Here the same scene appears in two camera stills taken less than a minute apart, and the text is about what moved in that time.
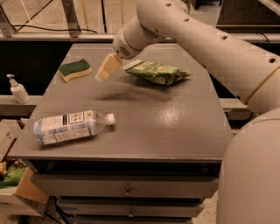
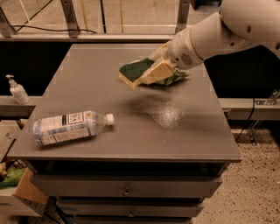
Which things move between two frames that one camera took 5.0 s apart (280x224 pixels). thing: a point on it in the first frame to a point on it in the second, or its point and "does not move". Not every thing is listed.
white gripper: (122, 46) to (181, 50)
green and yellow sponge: (72, 70) to (130, 73)
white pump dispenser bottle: (18, 91) does not move
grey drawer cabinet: (126, 141) does not move
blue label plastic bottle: (68, 126) does not move
